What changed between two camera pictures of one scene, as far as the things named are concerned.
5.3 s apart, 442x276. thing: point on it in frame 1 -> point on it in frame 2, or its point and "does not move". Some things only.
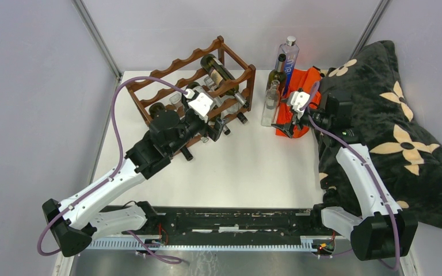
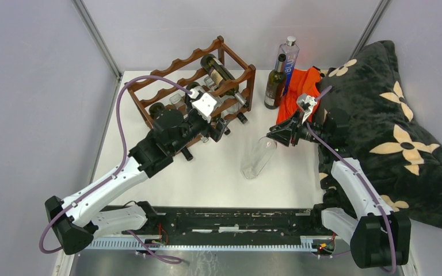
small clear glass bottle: x=271 y=102 -> x=259 y=157
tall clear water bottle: x=289 y=56 does not move
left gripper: x=213 y=133 does not move
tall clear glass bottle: x=176 y=101 does not move
